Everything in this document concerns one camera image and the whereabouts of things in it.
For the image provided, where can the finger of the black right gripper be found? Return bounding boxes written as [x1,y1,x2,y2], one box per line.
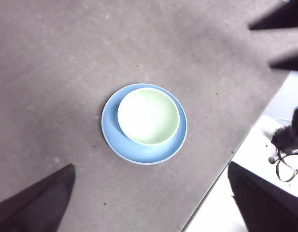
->
[269,47,298,73]
[248,0,298,31]

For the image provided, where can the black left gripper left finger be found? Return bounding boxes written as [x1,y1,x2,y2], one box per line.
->
[0,163,76,232]

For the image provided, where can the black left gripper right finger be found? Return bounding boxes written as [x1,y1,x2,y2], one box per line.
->
[227,161,298,232]

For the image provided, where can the blue round plate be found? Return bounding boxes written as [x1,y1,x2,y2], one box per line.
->
[101,83,188,166]

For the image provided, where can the green ribbed bowl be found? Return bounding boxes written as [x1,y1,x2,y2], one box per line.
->
[117,87,181,146]

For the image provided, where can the black looped cable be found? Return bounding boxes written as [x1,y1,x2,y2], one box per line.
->
[268,145,298,183]

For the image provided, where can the thin white cable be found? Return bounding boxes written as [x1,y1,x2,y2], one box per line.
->
[274,117,293,128]

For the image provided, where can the black camera device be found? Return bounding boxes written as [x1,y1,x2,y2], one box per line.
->
[270,105,298,155]

